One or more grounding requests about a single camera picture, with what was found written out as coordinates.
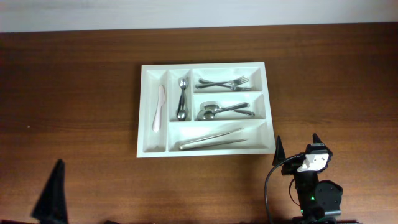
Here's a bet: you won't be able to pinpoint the metal tongs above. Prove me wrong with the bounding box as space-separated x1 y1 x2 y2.
177 128 246 151

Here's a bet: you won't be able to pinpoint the steel fork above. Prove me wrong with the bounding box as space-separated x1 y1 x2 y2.
198 78 252 91
195 76 249 89

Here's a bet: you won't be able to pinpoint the large steel spoon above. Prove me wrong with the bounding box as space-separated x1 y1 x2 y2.
197 103 250 121
200 101 255 116

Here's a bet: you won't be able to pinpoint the small steel teaspoon dark handle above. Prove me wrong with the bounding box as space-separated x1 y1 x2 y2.
177 90 188 121

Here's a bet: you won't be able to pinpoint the small steel teaspoon silver handle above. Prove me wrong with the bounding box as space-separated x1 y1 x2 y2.
178 78 189 109

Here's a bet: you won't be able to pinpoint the pink plastic knife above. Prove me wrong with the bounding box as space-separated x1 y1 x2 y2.
152 85 165 133

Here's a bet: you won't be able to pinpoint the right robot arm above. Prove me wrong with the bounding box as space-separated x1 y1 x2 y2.
272 134 343 223

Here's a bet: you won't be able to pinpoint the white plastic cutlery tray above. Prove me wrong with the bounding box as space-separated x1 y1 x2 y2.
137 62 275 157

